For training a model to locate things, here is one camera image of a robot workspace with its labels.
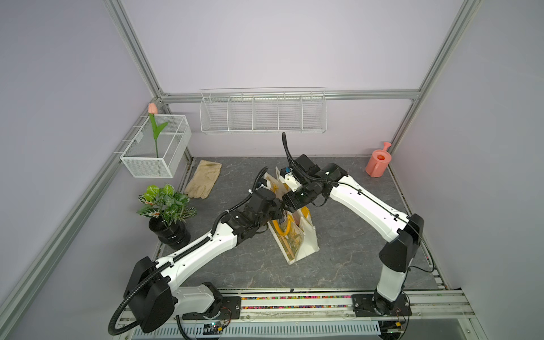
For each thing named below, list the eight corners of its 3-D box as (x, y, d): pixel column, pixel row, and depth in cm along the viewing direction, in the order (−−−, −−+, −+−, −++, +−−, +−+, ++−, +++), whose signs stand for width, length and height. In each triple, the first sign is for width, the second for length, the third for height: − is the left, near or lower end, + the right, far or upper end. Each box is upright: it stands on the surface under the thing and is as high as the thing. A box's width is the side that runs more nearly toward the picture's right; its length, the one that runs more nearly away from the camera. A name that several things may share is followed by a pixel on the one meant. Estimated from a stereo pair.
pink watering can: (364, 179, 114) (371, 164, 104) (368, 154, 126) (375, 139, 116) (381, 184, 112) (390, 169, 102) (383, 158, 124) (392, 143, 114)
